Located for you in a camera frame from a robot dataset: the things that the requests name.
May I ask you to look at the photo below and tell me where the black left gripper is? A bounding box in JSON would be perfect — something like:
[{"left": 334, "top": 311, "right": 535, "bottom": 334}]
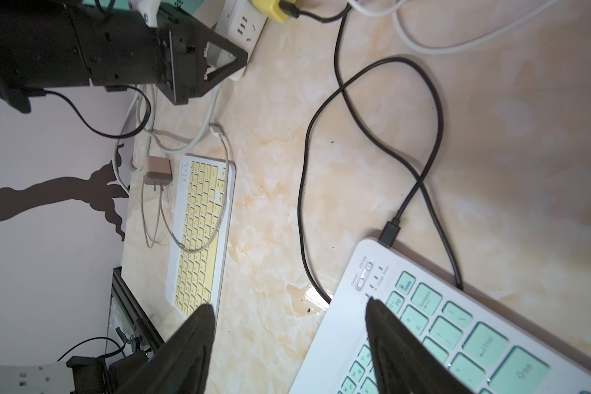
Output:
[{"left": 67, "top": 4, "right": 248, "bottom": 105}]

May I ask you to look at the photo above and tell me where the yellow wireless keyboard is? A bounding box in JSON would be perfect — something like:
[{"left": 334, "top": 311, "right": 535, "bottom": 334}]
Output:
[{"left": 165, "top": 155, "right": 236, "bottom": 318}]

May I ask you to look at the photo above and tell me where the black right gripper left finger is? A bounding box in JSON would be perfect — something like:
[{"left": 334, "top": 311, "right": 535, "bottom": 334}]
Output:
[{"left": 117, "top": 304, "right": 216, "bottom": 393}]

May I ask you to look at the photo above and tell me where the mint green toaster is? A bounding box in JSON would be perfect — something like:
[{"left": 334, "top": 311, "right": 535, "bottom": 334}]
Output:
[{"left": 82, "top": 0, "right": 205, "bottom": 14}]

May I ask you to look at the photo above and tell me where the pink USB charger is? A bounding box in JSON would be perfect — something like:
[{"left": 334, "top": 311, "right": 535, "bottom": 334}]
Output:
[{"left": 143, "top": 155, "right": 173, "bottom": 186}]

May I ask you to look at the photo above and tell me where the black USB cable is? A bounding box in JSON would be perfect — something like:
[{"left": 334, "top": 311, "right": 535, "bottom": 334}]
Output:
[{"left": 277, "top": 0, "right": 465, "bottom": 304}]

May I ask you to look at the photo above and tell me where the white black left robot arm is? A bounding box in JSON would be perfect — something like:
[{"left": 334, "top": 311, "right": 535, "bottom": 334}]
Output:
[{"left": 0, "top": 1, "right": 248, "bottom": 113}]

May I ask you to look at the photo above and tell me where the white power strip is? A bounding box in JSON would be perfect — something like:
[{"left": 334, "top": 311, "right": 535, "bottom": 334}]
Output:
[{"left": 208, "top": 0, "right": 268, "bottom": 81}]

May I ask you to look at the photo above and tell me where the green wireless keyboard centre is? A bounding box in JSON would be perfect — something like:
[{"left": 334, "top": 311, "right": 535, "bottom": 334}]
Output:
[{"left": 292, "top": 238, "right": 591, "bottom": 393}]

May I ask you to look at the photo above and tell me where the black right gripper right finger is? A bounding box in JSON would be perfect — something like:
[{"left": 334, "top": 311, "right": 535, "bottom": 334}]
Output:
[{"left": 365, "top": 298, "right": 469, "bottom": 394}]

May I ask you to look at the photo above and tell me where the white USB cable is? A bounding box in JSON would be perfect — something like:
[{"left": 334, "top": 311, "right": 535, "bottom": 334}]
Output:
[{"left": 140, "top": 122, "right": 235, "bottom": 254}]

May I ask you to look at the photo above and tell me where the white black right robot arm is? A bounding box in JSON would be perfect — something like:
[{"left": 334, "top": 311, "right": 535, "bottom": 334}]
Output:
[{"left": 0, "top": 298, "right": 469, "bottom": 393}]

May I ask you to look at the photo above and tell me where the yellow USB charger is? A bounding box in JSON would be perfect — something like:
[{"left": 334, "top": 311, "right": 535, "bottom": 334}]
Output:
[{"left": 252, "top": 0, "right": 300, "bottom": 24}]

